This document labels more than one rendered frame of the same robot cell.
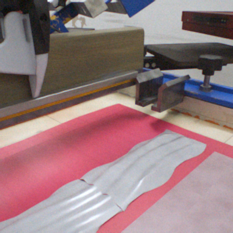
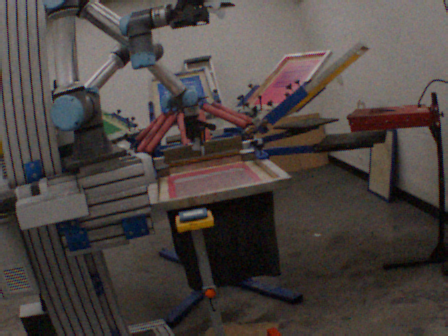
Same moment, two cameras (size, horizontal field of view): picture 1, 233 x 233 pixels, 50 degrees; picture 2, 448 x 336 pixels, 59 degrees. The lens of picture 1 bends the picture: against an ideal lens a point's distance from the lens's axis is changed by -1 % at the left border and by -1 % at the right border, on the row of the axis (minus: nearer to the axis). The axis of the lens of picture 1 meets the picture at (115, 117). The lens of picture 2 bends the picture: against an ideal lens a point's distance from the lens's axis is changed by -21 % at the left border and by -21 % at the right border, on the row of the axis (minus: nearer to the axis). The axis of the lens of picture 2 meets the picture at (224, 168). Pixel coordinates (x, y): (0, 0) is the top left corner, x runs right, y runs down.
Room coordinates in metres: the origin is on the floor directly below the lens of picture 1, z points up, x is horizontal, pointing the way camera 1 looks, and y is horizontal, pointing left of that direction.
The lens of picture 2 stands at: (-1.55, -1.61, 1.43)
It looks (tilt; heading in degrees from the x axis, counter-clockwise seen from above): 11 degrees down; 41
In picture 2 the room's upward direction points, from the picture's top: 10 degrees counter-clockwise
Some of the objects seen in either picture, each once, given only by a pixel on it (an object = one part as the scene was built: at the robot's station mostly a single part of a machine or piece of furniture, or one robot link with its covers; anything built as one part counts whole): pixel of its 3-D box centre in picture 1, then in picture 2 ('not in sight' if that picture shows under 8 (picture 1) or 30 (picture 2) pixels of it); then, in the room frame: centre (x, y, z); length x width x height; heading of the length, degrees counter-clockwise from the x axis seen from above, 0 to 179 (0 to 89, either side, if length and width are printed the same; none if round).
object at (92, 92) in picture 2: not in sight; (84, 107); (-0.66, -0.27, 1.42); 0.13 x 0.12 x 0.14; 35
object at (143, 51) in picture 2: not in sight; (143, 51); (-0.60, -0.55, 1.56); 0.11 x 0.08 x 0.11; 35
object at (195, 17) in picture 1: (204, 18); not in sight; (1.15, -0.38, 1.08); 0.24 x 0.04 x 0.02; 16
